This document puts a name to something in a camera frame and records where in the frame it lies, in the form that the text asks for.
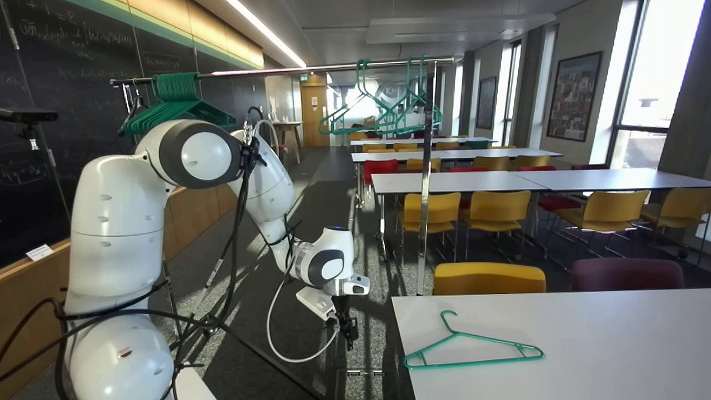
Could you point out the white label card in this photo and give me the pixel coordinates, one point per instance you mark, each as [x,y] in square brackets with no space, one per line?
[38,252]

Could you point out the green coat hanger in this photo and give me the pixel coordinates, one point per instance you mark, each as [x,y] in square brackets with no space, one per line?
[366,81]
[415,81]
[474,364]

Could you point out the chrome clothes rail bar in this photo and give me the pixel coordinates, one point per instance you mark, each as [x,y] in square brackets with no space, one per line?
[312,68]

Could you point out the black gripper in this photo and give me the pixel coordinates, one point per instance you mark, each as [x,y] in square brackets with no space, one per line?
[348,312]

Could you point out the black chalkboard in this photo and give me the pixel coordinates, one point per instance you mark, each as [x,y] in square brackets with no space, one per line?
[75,58]

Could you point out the chrome rail support pole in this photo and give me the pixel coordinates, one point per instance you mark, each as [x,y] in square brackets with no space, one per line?
[425,186]

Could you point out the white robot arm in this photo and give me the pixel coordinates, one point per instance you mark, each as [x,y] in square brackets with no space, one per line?
[115,223]

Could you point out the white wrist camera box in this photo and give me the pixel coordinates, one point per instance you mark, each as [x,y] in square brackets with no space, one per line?
[315,304]

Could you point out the wooden wall ledge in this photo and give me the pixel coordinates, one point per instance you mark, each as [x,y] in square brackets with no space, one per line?
[196,214]

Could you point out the small wooden table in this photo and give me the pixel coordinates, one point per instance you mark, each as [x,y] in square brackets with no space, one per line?
[285,127]

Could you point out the yellow chair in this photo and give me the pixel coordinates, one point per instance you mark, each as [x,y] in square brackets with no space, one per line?
[422,163]
[492,163]
[681,206]
[432,209]
[490,278]
[611,209]
[501,209]

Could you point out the large framed picture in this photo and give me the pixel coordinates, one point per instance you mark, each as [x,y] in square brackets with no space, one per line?
[576,93]

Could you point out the maroon chair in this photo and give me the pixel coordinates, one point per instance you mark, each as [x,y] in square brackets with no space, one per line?
[628,273]

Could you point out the white robot mount table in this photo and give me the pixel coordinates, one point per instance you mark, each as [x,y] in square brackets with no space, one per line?
[195,386]

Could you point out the ceiling light strip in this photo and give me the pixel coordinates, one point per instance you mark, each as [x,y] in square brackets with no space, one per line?
[267,35]

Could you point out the red chair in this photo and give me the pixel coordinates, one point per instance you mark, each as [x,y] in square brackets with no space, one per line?
[378,173]
[559,201]

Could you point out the wooden door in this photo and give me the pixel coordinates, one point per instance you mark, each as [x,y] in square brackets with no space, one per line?
[315,112]

